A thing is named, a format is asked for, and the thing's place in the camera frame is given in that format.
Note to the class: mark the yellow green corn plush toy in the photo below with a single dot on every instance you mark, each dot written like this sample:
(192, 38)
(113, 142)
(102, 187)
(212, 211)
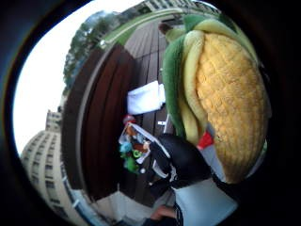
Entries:
(229, 94)

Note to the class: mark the white box of colourful toys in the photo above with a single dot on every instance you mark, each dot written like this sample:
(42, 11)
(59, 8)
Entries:
(134, 147)

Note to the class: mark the white cloth bag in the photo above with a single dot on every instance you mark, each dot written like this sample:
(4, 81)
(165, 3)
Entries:
(145, 98)

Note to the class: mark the beige multi-storey building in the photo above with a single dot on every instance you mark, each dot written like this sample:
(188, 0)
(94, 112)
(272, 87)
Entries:
(44, 163)

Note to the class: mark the green trees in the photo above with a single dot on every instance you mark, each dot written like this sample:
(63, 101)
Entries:
(84, 47)

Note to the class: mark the long white building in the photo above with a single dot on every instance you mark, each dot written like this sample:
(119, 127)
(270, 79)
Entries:
(175, 5)

